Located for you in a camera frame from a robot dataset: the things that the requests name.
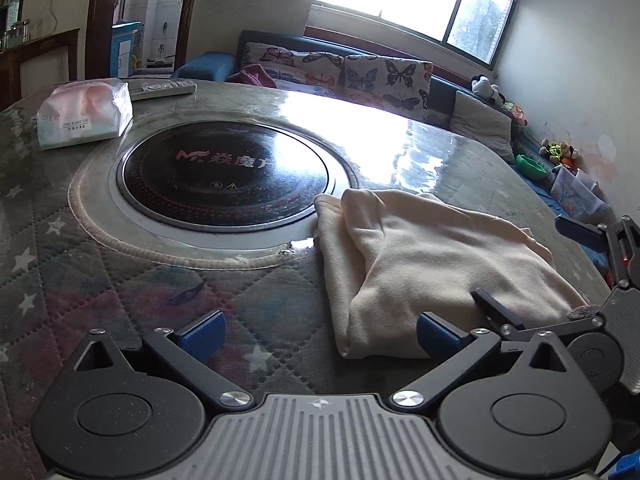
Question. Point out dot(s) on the dark wooden door frame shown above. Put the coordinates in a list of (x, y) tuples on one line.
[(97, 25)]

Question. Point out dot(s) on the brown stuffed toys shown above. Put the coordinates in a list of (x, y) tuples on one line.
[(557, 152)]

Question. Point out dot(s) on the panda plush toy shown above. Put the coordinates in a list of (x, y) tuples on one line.
[(482, 86)]

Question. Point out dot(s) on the dark wooden sideboard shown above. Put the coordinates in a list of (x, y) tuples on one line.
[(50, 60)]

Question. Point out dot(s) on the blue corner sofa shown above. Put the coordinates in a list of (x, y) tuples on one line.
[(210, 65)]

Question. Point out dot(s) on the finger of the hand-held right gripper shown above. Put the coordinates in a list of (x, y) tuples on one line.
[(495, 307), (575, 230)]

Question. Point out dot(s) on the grey pillow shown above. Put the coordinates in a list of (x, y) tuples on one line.
[(480, 122)]

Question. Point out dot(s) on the clear plastic storage box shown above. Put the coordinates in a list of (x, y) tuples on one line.
[(575, 195)]

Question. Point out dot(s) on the colourful plastic toy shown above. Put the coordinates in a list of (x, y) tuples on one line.
[(515, 112)]

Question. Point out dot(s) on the pink cloth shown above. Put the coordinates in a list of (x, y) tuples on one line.
[(255, 76)]

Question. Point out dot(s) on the glass jars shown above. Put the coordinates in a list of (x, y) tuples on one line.
[(22, 30)]

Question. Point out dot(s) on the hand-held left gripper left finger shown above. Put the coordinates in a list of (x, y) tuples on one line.
[(205, 332)]

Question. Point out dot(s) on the blue and white box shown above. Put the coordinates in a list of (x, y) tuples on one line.
[(122, 52)]

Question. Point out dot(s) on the butterfly print cushion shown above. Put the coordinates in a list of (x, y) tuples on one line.
[(300, 62), (385, 80)]

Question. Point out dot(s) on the round black induction cooktop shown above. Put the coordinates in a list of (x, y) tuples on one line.
[(225, 175)]

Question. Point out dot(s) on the cream sweatshirt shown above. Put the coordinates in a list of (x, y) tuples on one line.
[(425, 250)]

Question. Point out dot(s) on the green plastic bowl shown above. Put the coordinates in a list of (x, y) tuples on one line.
[(531, 166)]

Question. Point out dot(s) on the white remote control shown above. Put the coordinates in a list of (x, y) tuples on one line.
[(162, 89)]

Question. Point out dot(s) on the soft tissue pack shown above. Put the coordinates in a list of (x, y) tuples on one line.
[(85, 115)]

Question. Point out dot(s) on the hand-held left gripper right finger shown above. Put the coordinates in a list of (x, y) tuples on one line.
[(440, 335)]

